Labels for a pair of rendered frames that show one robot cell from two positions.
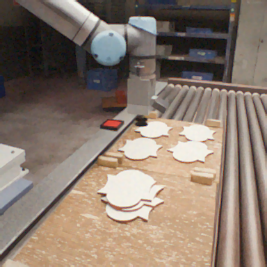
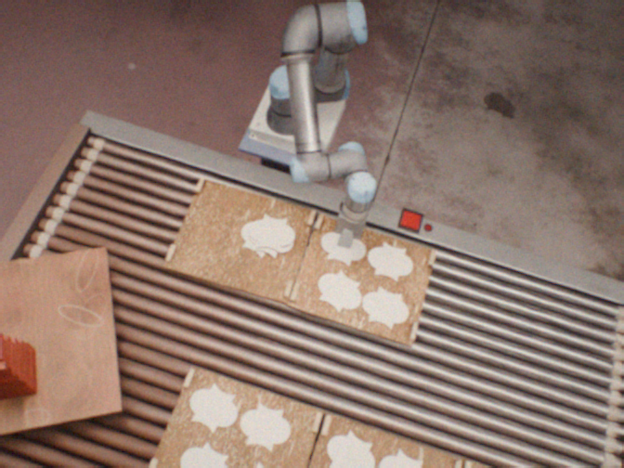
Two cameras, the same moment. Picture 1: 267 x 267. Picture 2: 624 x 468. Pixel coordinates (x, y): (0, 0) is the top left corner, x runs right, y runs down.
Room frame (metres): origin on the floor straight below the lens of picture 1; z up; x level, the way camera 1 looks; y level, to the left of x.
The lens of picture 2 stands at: (0.42, -0.99, 2.88)
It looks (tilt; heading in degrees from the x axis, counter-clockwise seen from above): 62 degrees down; 77
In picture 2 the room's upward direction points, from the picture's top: 12 degrees clockwise
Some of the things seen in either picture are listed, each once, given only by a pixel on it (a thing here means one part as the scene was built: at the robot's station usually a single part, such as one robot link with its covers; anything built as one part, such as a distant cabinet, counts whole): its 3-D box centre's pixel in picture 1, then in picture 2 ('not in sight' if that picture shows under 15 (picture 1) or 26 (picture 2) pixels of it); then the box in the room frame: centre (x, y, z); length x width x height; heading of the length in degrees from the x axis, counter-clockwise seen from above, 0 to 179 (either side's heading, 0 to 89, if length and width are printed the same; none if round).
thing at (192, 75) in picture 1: (197, 76); not in sight; (5.21, -1.35, 0.25); 0.62 x 0.42 x 0.22; 77
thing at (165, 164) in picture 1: (170, 143); (363, 278); (0.82, -0.14, 0.93); 0.41 x 0.35 x 0.02; 160
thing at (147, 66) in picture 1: (142, 65); (355, 206); (0.75, -0.03, 1.21); 0.08 x 0.08 x 0.05
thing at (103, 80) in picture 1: (101, 79); not in sight; (5.12, 0.57, 0.19); 0.50 x 0.41 x 0.37; 62
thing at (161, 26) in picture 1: (163, 26); not in sight; (5.48, -0.67, 1.20); 0.36 x 0.28 x 0.22; 57
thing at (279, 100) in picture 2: not in sight; (289, 88); (0.58, 0.48, 1.11); 0.13 x 0.12 x 0.14; 7
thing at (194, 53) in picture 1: (203, 53); not in sight; (5.18, -1.43, 0.72); 0.50 x 0.38 x 0.16; 62
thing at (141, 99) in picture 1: (149, 92); (349, 225); (0.74, -0.05, 1.13); 0.12 x 0.09 x 0.16; 71
